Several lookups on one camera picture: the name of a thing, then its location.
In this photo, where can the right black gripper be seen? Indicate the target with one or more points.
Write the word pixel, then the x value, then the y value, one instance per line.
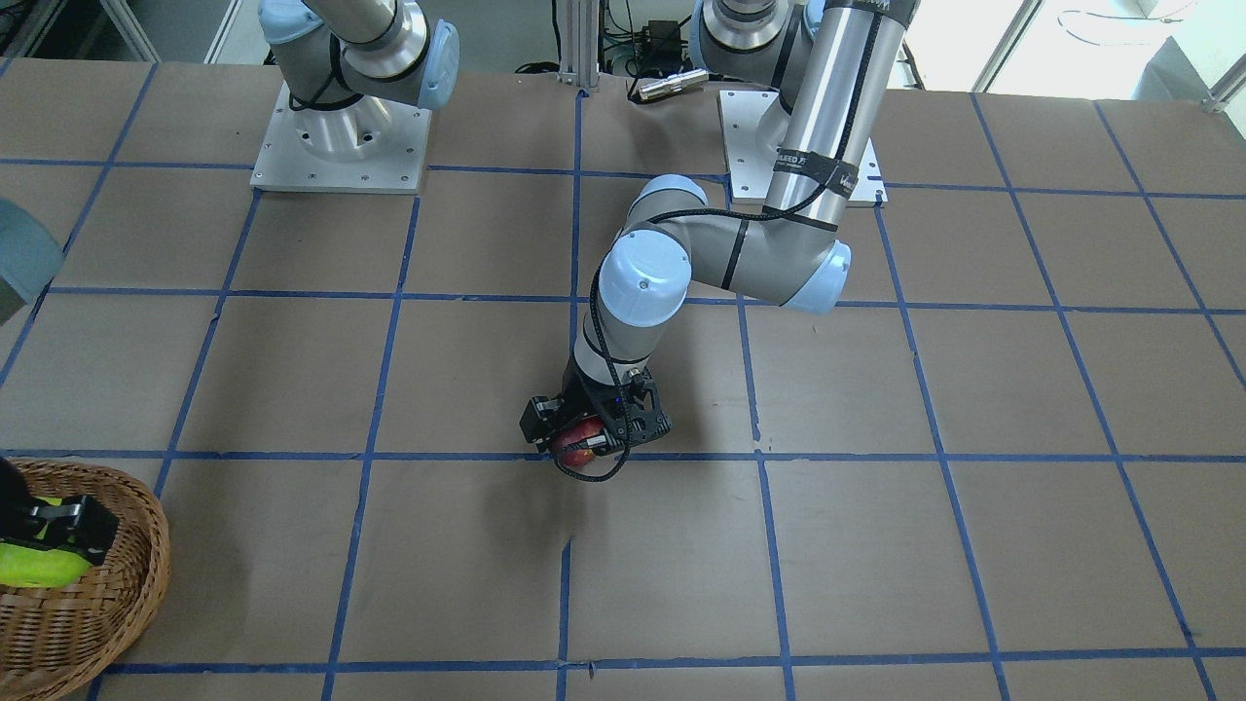
pixel 60 527

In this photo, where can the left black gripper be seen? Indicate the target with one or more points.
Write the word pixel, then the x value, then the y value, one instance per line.
pixel 581 401

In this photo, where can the light red striped apple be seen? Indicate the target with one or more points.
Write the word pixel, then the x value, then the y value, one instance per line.
pixel 571 447

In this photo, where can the green apple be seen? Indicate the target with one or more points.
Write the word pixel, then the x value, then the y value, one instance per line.
pixel 22 566

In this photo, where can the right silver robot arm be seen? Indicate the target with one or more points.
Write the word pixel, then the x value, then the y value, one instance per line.
pixel 361 80

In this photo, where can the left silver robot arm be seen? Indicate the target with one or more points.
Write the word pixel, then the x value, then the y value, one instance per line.
pixel 805 81

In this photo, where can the woven wicker basket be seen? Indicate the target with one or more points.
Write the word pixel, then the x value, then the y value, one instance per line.
pixel 55 639

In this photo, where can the aluminium frame post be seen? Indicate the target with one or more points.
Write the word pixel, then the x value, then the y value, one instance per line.
pixel 579 26

